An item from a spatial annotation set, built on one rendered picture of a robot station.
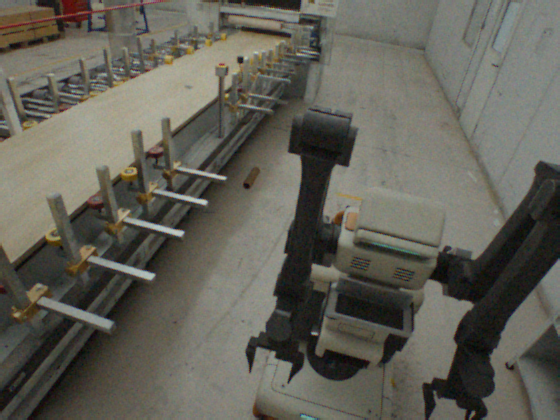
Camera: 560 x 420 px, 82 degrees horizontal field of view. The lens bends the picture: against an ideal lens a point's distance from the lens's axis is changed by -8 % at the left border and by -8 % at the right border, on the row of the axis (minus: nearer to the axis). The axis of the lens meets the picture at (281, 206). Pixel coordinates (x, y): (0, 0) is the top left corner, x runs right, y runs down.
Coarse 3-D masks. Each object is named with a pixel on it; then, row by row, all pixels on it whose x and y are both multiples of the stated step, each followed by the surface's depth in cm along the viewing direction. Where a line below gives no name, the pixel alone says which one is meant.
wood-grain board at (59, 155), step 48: (240, 48) 408; (96, 96) 245; (144, 96) 253; (192, 96) 261; (0, 144) 179; (48, 144) 183; (96, 144) 188; (144, 144) 193; (0, 192) 146; (48, 192) 149; (96, 192) 153; (0, 240) 123
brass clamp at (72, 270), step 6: (84, 246) 135; (90, 246) 135; (84, 252) 132; (90, 252) 133; (96, 252) 136; (84, 258) 130; (72, 264) 127; (78, 264) 127; (84, 264) 130; (66, 270) 126; (72, 270) 125; (78, 270) 127; (84, 270) 131; (72, 276) 127
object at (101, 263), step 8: (64, 256) 133; (96, 256) 133; (88, 264) 132; (96, 264) 131; (104, 264) 130; (112, 264) 131; (120, 264) 131; (112, 272) 131; (120, 272) 129; (128, 272) 128; (136, 272) 129; (144, 272) 129; (144, 280) 128; (152, 280) 128
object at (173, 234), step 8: (96, 216) 153; (104, 216) 152; (128, 224) 151; (136, 224) 149; (144, 224) 150; (152, 224) 150; (152, 232) 149; (160, 232) 148; (168, 232) 147; (176, 232) 148; (176, 240) 148
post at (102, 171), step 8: (96, 168) 131; (104, 168) 131; (104, 176) 132; (104, 184) 134; (104, 192) 137; (112, 192) 140; (104, 200) 140; (112, 200) 141; (112, 208) 142; (112, 216) 144; (120, 232) 152; (120, 240) 153
